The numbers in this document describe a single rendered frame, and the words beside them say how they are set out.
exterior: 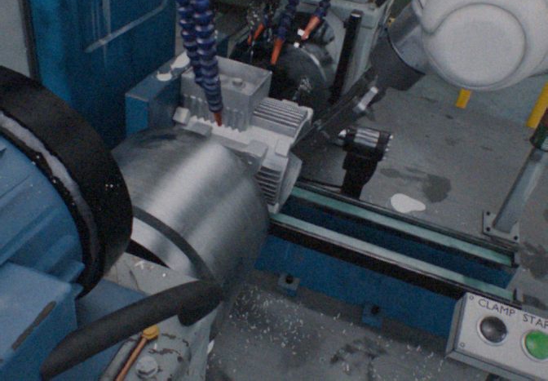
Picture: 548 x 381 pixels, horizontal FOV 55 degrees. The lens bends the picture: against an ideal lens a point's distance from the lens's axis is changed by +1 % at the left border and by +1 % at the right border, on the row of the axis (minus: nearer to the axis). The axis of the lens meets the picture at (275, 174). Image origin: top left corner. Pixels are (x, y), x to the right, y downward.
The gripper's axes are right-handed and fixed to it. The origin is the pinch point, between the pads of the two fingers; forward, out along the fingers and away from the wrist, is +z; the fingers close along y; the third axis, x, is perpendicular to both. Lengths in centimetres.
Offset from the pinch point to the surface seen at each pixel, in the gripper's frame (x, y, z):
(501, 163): 51, -65, 6
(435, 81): 82, -298, 80
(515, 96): 130, -309, 53
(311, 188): 9.0, -12.1, 15.7
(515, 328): 28.9, 20.5, -12.7
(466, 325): 24.6, 22.0, -9.4
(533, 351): 30.7, 22.8, -13.4
